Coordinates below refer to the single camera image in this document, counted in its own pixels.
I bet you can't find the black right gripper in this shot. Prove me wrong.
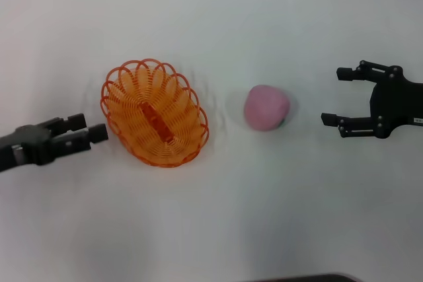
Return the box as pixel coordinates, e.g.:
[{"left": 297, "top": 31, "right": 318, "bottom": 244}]
[{"left": 321, "top": 59, "right": 423, "bottom": 139}]

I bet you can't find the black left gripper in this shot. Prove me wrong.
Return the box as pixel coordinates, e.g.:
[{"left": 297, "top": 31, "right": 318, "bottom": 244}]
[{"left": 0, "top": 113, "right": 110, "bottom": 174}]

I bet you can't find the orange woven plastic basket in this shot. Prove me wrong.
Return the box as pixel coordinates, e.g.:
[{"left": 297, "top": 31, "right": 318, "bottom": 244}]
[{"left": 100, "top": 57, "right": 210, "bottom": 169}]

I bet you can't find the pink peach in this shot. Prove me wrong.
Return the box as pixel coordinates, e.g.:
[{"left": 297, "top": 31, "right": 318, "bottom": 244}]
[{"left": 243, "top": 84, "right": 291, "bottom": 131}]

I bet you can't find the dark robot torso edge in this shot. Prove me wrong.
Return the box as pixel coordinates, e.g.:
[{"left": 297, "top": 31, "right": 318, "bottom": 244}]
[{"left": 247, "top": 272, "right": 360, "bottom": 282}]

